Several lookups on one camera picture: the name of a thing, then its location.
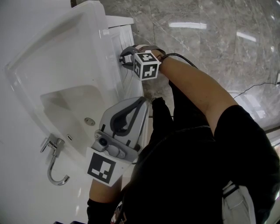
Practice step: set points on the chrome sink drain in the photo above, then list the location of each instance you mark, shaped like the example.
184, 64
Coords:
90, 121

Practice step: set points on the white drawer with black knob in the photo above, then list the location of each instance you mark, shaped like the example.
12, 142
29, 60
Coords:
120, 43

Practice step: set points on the person's black shirt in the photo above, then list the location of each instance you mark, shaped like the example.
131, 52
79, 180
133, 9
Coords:
186, 175

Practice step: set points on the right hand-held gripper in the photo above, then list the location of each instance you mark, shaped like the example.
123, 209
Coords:
146, 65

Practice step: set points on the person's black trousers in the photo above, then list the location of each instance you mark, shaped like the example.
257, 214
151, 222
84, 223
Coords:
181, 105

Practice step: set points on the person's left forearm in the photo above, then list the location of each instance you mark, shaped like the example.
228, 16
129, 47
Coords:
102, 192

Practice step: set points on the chrome faucet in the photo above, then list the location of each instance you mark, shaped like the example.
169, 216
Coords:
55, 148

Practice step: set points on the white vanity cabinet with sink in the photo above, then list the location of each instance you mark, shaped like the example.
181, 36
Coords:
72, 72

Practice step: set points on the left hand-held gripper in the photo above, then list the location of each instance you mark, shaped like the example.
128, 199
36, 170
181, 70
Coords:
100, 167

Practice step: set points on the grey shoulder bag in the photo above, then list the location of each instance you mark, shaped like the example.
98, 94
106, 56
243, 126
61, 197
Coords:
238, 207

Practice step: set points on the person's right forearm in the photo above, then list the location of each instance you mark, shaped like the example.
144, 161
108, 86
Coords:
197, 87

